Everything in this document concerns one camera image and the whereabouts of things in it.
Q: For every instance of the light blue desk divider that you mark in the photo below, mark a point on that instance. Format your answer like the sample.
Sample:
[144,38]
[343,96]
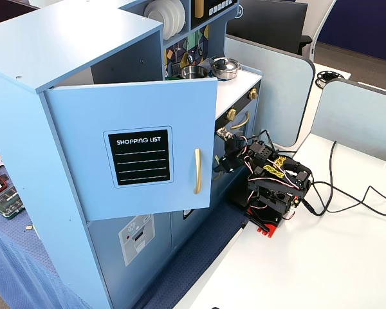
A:
[276,90]
[357,112]

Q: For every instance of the toy oven door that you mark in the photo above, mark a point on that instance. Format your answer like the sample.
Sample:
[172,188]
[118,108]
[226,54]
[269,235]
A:
[253,124]

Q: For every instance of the steel pot with lid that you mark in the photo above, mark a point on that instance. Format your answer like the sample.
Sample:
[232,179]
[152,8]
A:
[225,68]

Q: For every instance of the circuit board in clear case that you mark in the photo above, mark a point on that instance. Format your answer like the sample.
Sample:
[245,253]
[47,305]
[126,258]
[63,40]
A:
[6,202]

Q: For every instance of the gold wooden block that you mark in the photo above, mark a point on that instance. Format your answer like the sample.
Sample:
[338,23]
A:
[198,8]

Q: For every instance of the red robot base clamp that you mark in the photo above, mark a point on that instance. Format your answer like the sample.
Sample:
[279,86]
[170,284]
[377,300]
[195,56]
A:
[263,223]

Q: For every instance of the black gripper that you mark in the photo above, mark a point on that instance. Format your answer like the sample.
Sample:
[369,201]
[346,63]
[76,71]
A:
[225,161]

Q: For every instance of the door with ice dispenser sticker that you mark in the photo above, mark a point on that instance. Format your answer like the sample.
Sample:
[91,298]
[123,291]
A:
[109,257]

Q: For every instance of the gold knob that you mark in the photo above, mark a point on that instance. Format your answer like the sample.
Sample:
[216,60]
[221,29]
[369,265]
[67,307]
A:
[253,93]
[231,114]

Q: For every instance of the stack of white plates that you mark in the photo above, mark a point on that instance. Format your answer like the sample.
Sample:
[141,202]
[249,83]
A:
[165,16]

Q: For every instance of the open steel pot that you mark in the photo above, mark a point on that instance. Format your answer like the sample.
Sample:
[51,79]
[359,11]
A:
[194,72]

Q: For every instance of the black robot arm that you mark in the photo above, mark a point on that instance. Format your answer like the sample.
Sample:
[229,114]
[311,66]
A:
[276,180]

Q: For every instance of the black computer monitor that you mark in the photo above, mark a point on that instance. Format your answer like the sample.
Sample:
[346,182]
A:
[267,22]

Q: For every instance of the light blue toy kitchen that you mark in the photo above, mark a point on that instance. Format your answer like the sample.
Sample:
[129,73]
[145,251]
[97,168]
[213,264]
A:
[35,96]

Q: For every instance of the door with shopping list board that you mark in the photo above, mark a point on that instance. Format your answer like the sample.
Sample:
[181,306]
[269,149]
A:
[83,128]

